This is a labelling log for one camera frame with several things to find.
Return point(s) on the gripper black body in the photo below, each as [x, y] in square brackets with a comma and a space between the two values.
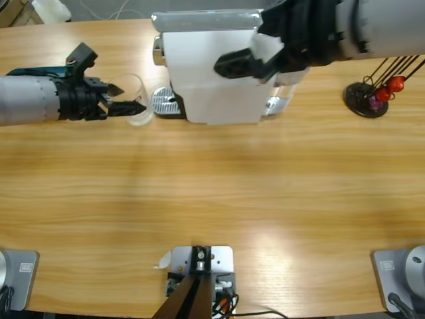
[308, 33]
[79, 99]

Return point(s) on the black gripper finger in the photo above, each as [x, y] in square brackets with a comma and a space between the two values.
[232, 64]
[114, 89]
[126, 109]

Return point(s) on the clear drinking glass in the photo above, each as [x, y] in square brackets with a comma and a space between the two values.
[146, 114]

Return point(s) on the grey machine lever lid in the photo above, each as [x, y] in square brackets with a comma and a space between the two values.
[206, 20]

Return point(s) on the white capsule coffee machine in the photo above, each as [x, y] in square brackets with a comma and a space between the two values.
[199, 66]

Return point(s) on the red coffee capsule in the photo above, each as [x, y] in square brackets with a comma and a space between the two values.
[383, 94]
[396, 83]

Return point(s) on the purple coffee capsule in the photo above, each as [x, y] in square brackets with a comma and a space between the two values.
[375, 103]

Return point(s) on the silver drip tray grate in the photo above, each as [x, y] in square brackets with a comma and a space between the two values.
[162, 99]

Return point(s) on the teal plastic tray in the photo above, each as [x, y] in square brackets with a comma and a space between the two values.
[33, 70]

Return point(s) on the clear water tank black lid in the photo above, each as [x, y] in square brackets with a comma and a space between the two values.
[284, 93]

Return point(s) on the black capsule holder with rods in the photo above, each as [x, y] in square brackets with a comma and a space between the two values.
[357, 96]

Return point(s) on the cardboard box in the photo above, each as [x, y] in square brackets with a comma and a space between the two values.
[13, 10]

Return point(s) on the white paper tab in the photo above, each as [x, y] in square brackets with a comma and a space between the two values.
[164, 260]

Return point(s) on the wrist camera black bracket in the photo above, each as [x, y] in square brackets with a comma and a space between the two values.
[81, 54]

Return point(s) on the white block with dark post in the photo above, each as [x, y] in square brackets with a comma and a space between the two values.
[219, 259]

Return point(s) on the arm grey base plate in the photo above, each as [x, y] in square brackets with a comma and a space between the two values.
[23, 276]
[398, 276]

